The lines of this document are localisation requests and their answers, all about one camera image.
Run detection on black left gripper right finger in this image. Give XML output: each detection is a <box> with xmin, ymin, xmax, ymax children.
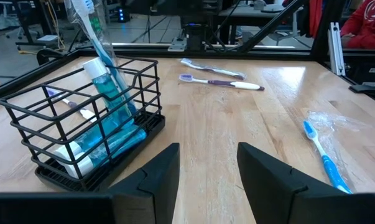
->
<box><xmin>236</xmin><ymin>142</ymin><xmax>353</xmax><ymax>224</ymax></box>

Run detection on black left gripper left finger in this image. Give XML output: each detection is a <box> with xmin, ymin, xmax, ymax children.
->
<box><xmin>108</xmin><ymin>142</ymin><xmax>180</xmax><ymax>224</ymax></box>

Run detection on blue white toothbrush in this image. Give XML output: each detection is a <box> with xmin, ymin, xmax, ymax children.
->
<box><xmin>302</xmin><ymin>119</ymin><xmax>353</xmax><ymax>195</ymax></box>

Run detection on black wire caddy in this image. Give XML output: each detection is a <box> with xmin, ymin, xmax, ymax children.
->
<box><xmin>0</xmin><ymin>57</ymin><xmax>166</xmax><ymax>192</ymax></box>

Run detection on purple white toothbrush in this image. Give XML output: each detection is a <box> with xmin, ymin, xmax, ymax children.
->
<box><xmin>178</xmin><ymin>73</ymin><xmax>266</xmax><ymax>91</ymax></box>
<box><xmin>45</xmin><ymin>88</ymin><xmax>97</xmax><ymax>123</ymax></box>

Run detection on dark office desk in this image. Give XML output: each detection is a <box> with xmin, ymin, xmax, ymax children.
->
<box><xmin>218</xmin><ymin>2</ymin><xmax>300</xmax><ymax>19</ymax></box>

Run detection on computer tower blue lights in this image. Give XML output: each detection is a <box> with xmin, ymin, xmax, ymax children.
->
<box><xmin>117</xmin><ymin>6</ymin><xmax>131</xmax><ymax>23</ymax></box>

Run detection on person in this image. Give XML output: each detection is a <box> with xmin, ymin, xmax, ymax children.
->
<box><xmin>339</xmin><ymin>0</ymin><xmax>375</xmax><ymax>50</ymax></box>

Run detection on black workbench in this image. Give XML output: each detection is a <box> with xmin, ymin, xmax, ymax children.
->
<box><xmin>6</xmin><ymin>0</ymin><xmax>67</xmax><ymax>47</ymax></box>

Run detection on black flat bracket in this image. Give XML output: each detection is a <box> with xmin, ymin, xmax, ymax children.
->
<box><xmin>348</xmin><ymin>83</ymin><xmax>375</xmax><ymax>96</ymax></box>

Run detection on black table frame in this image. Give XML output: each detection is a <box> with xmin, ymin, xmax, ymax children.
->
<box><xmin>0</xmin><ymin>0</ymin><xmax>375</xmax><ymax>108</ymax></box>

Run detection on grey metal base bracket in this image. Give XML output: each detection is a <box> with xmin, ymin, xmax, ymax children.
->
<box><xmin>167</xmin><ymin>36</ymin><xmax>188</xmax><ymax>52</ymax></box>

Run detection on silver aluminium bracket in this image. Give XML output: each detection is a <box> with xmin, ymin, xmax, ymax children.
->
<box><xmin>327</xmin><ymin>22</ymin><xmax>346</xmax><ymax>77</ymax></box>

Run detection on black cable hook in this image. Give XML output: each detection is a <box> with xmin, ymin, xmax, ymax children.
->
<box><xmin>36</xmin><ymin>49</ymin><xmax>67</xmax><ymax>65</ymax></box>

